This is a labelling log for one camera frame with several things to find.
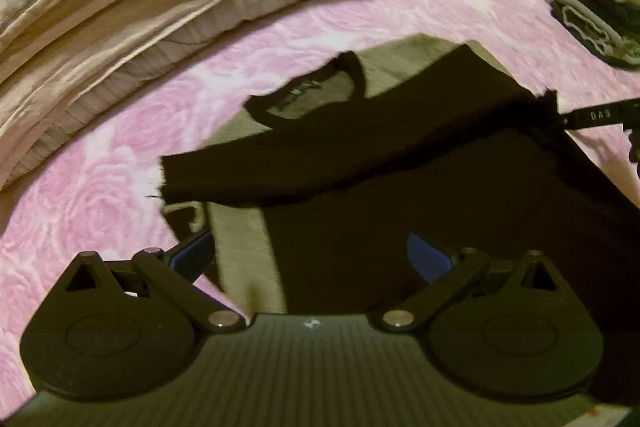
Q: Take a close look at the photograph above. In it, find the pink floral blanket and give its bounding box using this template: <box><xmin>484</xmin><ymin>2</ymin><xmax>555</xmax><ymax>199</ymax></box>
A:
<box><xmin>0</xmin><ymin>0</ymin><xmax>640</xmax><ymax>358</ymax></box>

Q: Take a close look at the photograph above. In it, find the grey folded garment white trim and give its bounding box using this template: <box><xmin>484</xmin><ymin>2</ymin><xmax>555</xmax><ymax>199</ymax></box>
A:
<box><xmin>550</xmin><ymin>0</ymin><xmax>640</xmax><ymax>68</ymax></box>

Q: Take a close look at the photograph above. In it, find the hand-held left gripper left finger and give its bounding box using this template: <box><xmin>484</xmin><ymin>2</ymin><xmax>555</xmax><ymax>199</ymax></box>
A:
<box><xmin>64</xmin><ymin>231</ymin><xmax>247</xmax><ymax>334</ymax></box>

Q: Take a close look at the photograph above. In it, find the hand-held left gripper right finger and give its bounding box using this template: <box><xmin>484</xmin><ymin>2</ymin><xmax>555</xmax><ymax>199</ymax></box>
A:
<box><xmin>377</xmin><ymin>233</ymin><xmax>571</xmax><ymax>334</ymax></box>

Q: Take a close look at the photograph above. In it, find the grey and black sweater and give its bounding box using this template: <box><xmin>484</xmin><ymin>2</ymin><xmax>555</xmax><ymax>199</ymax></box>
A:
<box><xmin>159</xmin><ymin>34</ymin><xmax>640</xmax><ymax>408</ymax></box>

